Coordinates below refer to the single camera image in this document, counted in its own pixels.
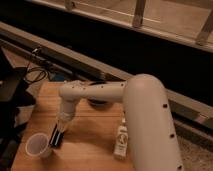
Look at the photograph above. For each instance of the dark round bowl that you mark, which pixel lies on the dark round bowl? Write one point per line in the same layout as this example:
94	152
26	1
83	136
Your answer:
98	103

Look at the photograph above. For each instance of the white plastic cup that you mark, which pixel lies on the white plastic cup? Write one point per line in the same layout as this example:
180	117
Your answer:
37	145

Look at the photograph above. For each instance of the white small bottle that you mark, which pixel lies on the white small bottle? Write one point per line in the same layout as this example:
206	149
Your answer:
121	143

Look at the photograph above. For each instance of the black chair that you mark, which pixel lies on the black chair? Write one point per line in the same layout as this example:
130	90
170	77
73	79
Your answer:
13	94

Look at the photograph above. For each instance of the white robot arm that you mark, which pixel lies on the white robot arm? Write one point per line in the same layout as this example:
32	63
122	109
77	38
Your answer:
152	136

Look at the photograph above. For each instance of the black striped eraser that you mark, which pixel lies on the black striped eraser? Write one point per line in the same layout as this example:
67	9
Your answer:
56	138

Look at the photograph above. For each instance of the translucent cylindrical end effector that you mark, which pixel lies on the translucent cylindrical end effector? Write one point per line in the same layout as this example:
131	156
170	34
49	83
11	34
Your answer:
63	122

